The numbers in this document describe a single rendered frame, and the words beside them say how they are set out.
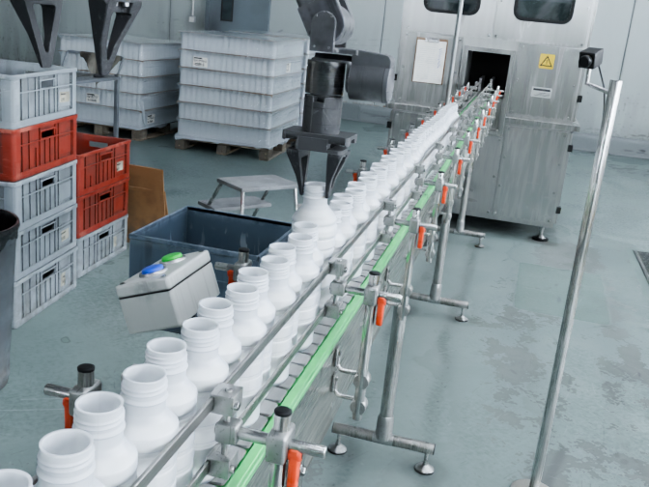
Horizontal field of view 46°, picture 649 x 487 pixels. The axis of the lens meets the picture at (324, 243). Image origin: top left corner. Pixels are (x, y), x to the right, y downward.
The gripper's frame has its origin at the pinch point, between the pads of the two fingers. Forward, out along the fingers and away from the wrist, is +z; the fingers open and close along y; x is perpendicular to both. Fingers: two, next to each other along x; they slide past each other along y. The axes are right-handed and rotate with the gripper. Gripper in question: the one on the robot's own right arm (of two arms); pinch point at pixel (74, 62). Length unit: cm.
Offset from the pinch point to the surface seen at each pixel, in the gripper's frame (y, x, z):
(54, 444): 14.2, -25.1, 24.4
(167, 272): 1.0, 21.1, 27.7
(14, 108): -156, 209, 42
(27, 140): -158, 221, 57
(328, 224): 17, 42, 23
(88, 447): 17.3, -25.9, 23.4
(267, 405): 18.3, 14.0, 39.7
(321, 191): 15.4, 42.9, 18.6
